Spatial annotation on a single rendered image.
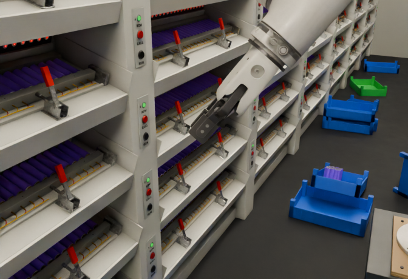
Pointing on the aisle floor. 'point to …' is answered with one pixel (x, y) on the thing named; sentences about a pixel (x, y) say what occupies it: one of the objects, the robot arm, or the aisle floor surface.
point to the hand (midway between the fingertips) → (204, 125)
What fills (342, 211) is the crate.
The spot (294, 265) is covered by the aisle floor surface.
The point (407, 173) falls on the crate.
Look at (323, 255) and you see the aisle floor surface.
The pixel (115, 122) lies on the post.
